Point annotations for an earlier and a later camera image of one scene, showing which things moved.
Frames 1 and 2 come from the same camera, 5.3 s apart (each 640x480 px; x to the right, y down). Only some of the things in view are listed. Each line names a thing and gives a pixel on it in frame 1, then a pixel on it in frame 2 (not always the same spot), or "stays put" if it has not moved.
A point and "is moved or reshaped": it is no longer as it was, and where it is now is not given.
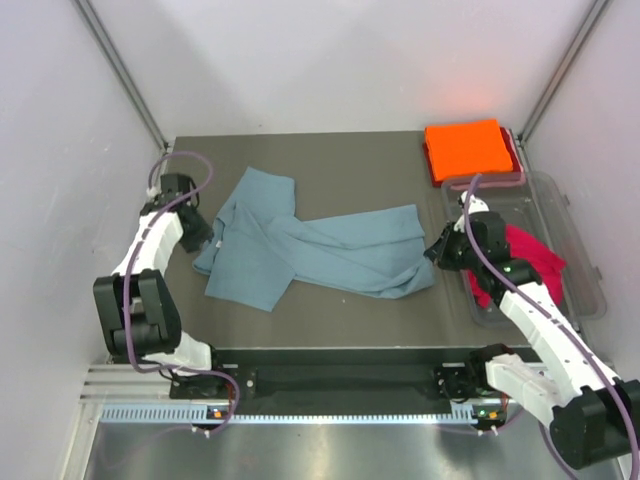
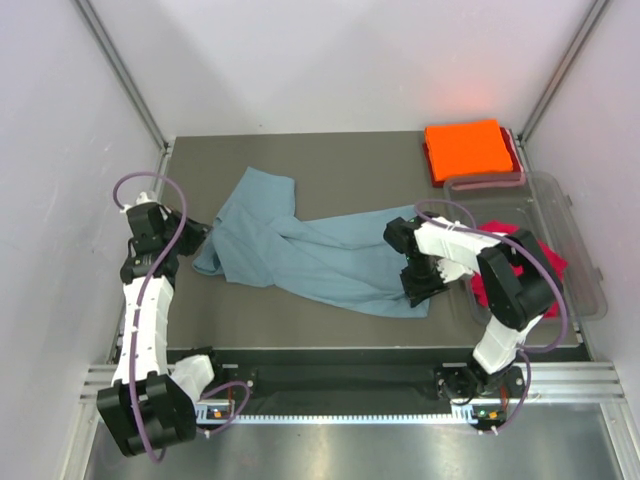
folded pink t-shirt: x=508 y=178 stays put
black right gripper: x=438 y=250 to x=417 y=291
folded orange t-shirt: x=462 y=149 stays put
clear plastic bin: x=534 y=203 stays put
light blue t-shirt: x=258 y=247 is moved or reshaped
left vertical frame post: x=123 y=68 stays put
